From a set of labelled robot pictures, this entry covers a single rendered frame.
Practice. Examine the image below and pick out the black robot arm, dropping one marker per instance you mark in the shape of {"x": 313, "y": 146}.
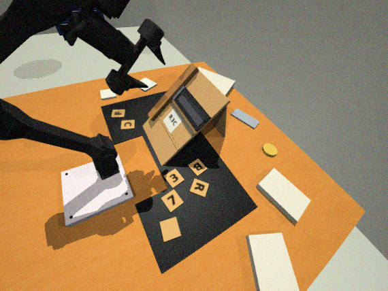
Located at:
{"x": 24, "y": 18}

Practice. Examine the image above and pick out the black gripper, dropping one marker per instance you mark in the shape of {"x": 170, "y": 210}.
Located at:
{"x": 125, "y": 53}

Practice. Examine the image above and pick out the yellow round disc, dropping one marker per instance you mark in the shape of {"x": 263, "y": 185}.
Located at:
{"x": 269, "y": 149}

